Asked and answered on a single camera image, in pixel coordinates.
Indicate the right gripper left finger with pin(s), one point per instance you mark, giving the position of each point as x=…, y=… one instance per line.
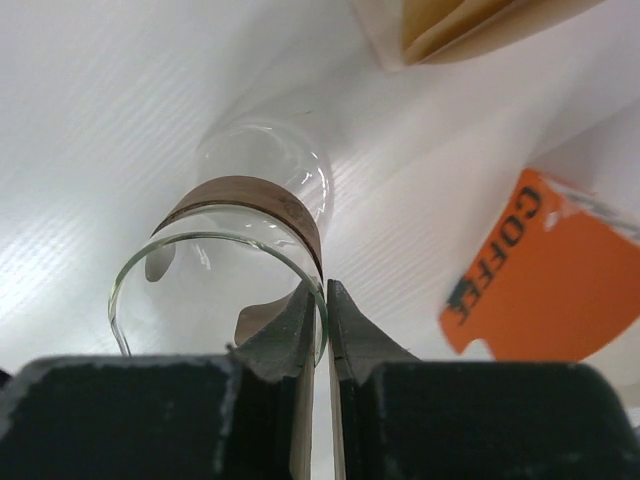
x=245, y=414

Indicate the white coffee filter pack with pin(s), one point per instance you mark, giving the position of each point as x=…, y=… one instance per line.
x=556, y=279

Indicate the brown coffee filter pack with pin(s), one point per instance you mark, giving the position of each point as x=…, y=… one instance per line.
x=407, y=33

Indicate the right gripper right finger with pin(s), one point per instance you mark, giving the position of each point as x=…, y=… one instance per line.
x=398, y=417

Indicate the clear glass dripper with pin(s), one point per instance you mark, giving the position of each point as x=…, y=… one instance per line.
x=228, y=257

